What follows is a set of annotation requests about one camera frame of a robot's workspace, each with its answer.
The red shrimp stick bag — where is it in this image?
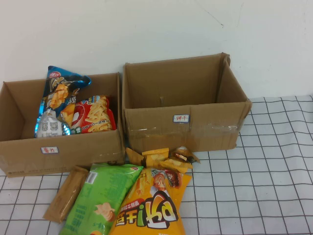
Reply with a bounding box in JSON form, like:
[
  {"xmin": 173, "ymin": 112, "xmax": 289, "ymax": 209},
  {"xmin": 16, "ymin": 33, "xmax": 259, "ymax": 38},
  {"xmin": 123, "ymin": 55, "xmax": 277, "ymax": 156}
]
[{"xmin": 69, "ymin": 94, "xmax": 117, "ymax": 135}]

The white label red writing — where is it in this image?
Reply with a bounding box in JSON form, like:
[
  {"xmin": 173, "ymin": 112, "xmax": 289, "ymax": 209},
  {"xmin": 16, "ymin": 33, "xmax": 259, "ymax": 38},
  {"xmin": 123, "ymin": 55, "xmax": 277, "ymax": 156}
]
[{"xmin": 40, "ymin": 146, "xmax": 60, "ymax": 154}]

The tall cardboard box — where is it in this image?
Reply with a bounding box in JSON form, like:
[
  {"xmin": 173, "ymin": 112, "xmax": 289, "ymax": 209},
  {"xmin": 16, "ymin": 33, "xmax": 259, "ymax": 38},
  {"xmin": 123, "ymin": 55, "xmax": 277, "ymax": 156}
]
[{"xmin": 121, "ymin": 52, "xmax": 253, "ymax": 154}]

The small orange biscuit packet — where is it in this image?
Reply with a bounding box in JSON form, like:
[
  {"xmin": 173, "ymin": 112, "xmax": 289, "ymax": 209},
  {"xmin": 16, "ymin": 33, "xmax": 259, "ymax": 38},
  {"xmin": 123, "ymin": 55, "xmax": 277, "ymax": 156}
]
[{"xmin": 159, "ymin": 158, "xmax": 194, "ymax": 174}]

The green chip bag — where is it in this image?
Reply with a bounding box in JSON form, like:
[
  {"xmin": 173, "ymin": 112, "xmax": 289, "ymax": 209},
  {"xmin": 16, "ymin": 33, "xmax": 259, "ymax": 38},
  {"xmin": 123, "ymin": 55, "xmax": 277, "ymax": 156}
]
[{"xmin": 58, "ymin": 163, "xmax": 144, "ymax": 235}]

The large yellow chip bag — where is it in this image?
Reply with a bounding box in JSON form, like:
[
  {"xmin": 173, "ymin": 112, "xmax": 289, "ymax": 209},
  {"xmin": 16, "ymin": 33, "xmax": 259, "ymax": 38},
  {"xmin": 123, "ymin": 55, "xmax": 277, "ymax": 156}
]
[{"xmin": 108, "ymin": 167, "xmax": 193, "ymax": 235}]

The brown wafer bar wrapper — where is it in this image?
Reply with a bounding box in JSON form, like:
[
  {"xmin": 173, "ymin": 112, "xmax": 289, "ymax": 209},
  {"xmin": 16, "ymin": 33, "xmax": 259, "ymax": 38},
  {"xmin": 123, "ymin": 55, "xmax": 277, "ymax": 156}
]
[{"xmin": 43, "ymin": 165, "xmax": 90, "ymax": 223}]

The small plain orange-brown packet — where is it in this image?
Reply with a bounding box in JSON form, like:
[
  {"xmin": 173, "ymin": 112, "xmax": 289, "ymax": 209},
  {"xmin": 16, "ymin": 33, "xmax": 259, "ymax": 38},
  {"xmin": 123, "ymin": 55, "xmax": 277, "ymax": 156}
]
[{"xmin": 125, "ymin": 147, "xmax": 145, "ymax": 165}]

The small yellow cracker packet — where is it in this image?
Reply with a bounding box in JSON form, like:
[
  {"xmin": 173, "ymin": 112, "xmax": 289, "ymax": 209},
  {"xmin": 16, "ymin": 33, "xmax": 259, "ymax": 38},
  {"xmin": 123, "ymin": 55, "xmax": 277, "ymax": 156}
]
[{"xmin": 141, "ymin": 147, "xmax": 170, "ymax": 169}]

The small brown pie packet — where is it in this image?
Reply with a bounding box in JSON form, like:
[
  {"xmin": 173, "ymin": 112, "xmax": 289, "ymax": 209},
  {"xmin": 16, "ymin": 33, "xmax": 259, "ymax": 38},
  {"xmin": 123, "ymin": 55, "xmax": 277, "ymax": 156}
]
[{"xmin": 171, "ymin": 146, "xmax": 201, "ymax": 164}]

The white black-grid tablecloth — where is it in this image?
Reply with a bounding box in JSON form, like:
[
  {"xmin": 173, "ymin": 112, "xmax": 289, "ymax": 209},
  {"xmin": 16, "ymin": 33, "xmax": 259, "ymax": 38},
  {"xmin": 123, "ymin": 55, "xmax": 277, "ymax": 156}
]
[{"xmin": 0, "ymin": 94, "xmax": 313, "ymax": 235}]

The low cardboard box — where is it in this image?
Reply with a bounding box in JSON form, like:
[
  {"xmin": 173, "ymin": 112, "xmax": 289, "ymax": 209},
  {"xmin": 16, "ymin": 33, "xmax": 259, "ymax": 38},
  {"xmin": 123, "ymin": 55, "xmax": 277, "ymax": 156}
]
[{"xmin": 0, "ymin": 72, "xmax": 127, "ymax": 178}]

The blue chip bag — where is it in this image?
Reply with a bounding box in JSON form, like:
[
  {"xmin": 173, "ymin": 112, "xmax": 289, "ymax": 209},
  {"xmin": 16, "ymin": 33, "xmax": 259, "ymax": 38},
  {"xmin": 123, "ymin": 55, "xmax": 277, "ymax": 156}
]
[{"xmin": 34, "ymin": 65, "xmax": 92, "ymax": 139}]

